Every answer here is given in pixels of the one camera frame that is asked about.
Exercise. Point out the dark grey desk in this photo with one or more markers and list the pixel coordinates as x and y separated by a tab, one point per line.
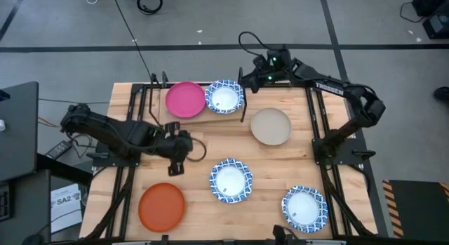
17	132

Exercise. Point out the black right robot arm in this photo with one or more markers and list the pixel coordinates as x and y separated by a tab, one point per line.
329	88

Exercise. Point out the orange plastic plate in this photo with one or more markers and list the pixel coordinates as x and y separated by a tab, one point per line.
161	207

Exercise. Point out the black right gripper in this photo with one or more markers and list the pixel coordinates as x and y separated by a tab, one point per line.
262	78

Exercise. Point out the pink plastic plate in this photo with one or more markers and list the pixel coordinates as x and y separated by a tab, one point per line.
185	99

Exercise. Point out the blue patterned paper bowl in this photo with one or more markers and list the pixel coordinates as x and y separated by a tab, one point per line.
231	180
224	97
304	208

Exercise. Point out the black power adapter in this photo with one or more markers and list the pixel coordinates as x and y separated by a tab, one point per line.
59	149

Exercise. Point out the black hazard striped mat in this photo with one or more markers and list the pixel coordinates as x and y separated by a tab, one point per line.
417	210

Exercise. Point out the small white object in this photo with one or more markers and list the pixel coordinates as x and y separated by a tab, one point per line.
2	125

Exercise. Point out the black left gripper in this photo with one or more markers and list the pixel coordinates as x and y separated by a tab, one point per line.
179	146

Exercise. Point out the person's shoe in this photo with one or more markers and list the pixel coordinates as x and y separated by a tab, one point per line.
442	94

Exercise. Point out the black equipment case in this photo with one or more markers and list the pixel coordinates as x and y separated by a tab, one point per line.
438	27
431	3

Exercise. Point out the beige plastic plate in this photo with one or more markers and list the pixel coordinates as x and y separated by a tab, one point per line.
271	126

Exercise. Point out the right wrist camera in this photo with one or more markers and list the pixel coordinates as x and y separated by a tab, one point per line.
259	61

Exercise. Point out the black metal rig frame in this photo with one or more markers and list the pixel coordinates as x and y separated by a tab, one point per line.
349	148

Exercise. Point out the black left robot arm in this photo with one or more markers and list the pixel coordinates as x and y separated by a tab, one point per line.
105	127

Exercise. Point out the black keyboard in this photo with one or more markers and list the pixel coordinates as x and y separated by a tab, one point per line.
5	203

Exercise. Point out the white printed paper sheet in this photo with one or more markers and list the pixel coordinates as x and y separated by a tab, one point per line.
66	206

